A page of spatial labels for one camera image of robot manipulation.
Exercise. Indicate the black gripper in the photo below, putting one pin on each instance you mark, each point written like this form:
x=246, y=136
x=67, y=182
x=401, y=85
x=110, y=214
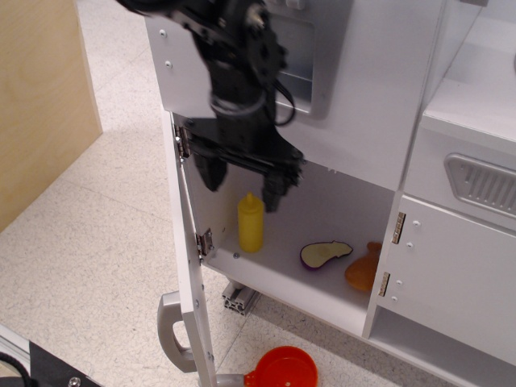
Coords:
x=248, y=139

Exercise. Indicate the white low fridge door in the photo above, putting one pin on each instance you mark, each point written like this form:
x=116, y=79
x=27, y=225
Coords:
x=194, y=331

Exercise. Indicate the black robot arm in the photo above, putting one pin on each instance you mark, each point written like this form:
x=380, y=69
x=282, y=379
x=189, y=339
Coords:
x=242, y=55

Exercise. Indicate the yellow mustard bottle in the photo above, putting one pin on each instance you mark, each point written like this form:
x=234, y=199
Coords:
x=250, y=211

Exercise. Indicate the purple eggplant slice toy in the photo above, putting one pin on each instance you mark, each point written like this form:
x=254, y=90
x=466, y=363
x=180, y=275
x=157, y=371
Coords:
x=314, y=255

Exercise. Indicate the aluminium extrusion foot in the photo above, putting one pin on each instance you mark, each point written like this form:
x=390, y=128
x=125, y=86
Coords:
x=240, y=300

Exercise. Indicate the orange toy chicken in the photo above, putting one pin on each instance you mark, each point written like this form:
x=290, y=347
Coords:
x=361, y=273

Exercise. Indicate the upper silver door hinge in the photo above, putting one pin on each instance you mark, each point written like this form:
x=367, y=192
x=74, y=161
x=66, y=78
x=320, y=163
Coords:
x=399, y=224

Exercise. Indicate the silver door hinge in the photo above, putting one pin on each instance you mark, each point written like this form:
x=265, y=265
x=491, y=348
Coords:
x=384, y=284
x=399, y=224

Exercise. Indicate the grey ice dispenser recess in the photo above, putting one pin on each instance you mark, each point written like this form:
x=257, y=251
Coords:
x=313, y=33

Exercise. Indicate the white toy kitchen cabinet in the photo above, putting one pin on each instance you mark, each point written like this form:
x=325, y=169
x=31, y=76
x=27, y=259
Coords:
x=417, y=81

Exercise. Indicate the lower silver door hinge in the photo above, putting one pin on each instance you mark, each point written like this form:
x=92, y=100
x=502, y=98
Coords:
x=384, y=284

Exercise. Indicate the light wooden board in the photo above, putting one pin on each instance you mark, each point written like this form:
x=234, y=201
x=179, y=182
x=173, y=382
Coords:
x=49, y=115

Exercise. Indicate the white oven cabinet door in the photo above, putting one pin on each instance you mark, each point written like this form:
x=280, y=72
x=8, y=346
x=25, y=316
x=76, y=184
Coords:
x=454, y=276

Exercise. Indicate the grey oven vent panel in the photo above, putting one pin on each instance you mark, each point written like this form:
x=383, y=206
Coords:
x=479, y=183

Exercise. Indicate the grey fridge door handle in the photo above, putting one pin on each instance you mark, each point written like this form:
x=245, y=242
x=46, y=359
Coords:
x=168, y=314

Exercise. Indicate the orange pot with grey handle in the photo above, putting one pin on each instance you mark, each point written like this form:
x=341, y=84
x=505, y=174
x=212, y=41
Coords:
x=281, y=366

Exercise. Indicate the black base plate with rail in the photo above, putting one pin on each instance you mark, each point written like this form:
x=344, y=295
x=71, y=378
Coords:
x=24, y=363

